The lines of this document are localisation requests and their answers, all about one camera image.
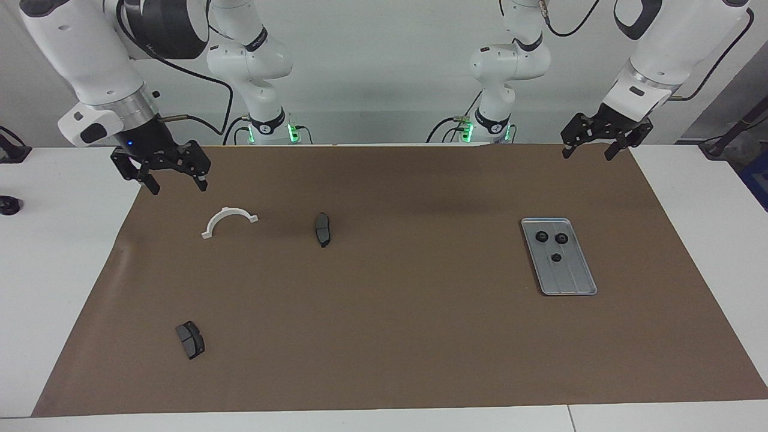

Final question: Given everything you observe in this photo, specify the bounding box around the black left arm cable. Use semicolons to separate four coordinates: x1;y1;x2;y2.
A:
540;0;755;101

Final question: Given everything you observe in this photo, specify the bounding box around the white half ring bracket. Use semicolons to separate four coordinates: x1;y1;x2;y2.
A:
201;206;259;240

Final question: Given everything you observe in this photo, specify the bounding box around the brown table mat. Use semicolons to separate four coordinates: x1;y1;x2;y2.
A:
31;143;768;418

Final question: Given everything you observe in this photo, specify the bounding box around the black table clamp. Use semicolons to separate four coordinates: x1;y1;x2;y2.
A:
0;126;32;164

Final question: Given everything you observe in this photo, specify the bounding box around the blue crate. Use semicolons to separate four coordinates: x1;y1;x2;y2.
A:
739;150;768;211

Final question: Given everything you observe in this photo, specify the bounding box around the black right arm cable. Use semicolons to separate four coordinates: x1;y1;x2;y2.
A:
117;0;235;139

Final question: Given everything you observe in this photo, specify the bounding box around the black base cable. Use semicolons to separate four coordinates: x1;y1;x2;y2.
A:
427;90;482;143

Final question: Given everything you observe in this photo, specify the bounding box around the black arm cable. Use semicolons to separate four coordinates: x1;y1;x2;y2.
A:
540;0;755;101
117;0;235;139

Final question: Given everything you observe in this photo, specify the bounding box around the silver metal tray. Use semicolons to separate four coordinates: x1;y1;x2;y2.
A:
521;217;598;296

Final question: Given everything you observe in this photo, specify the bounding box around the black stand pole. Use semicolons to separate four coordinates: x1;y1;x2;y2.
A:
699;96;768;160

